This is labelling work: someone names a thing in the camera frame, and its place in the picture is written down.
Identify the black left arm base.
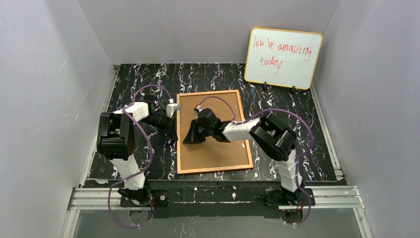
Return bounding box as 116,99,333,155
117,188,169,208

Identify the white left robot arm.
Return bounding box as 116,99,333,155
97,95,181,190

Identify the orange wooden picture frame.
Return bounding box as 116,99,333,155
176,89,254,175

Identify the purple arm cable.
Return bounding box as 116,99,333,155
194,96,315,226
107,84,173,229

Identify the yellow-framed whiteboard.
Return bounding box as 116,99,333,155
244,27,323,90

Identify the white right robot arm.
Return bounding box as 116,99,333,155
183,108,303,192

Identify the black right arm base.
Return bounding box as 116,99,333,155
262,188,316,209

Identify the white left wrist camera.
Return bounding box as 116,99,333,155
166,103,181,118

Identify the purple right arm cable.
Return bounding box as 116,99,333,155
194,96,315,226

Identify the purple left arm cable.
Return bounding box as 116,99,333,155
107,84,173,229

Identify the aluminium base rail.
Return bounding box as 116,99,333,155
62,182,372,238

